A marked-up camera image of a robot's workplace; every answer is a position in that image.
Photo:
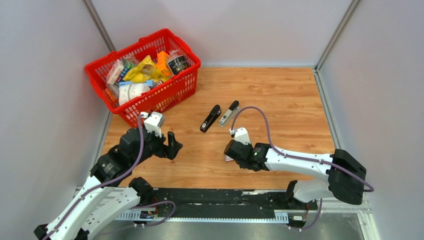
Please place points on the white round package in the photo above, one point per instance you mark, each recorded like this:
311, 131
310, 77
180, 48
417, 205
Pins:
130, 91

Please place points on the red plastic shopping basket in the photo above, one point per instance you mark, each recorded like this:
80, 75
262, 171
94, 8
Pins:
160, 98

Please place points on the black labelled package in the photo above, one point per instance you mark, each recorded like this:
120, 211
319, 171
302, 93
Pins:
178, 64

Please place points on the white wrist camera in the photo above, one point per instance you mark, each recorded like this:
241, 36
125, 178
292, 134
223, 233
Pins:
240, 135
153, 122

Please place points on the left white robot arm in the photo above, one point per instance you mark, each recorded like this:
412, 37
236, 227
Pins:
83, 219

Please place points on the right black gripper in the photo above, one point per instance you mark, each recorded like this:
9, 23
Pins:
241, 165

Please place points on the black and grey stapler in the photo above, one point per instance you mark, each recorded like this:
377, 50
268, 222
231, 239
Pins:
232, 110

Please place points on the white pink box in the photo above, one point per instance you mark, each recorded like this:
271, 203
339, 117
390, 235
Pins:
115, 72

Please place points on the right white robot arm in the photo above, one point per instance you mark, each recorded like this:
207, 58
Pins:
337, 175

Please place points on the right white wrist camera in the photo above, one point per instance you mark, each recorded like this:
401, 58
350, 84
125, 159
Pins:
240, 135

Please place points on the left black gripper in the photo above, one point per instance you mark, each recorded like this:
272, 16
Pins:
173, 147

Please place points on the white red staple box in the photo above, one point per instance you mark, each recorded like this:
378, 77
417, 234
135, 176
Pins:
228, 159

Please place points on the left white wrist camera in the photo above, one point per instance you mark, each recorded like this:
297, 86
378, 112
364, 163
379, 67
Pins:
153, 122

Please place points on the yellow snack bag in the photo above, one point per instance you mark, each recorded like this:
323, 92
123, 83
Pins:
145, 70

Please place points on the orange box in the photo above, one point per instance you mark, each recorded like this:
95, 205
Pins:
162, 63

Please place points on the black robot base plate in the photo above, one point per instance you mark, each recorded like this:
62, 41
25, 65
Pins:
219, 204

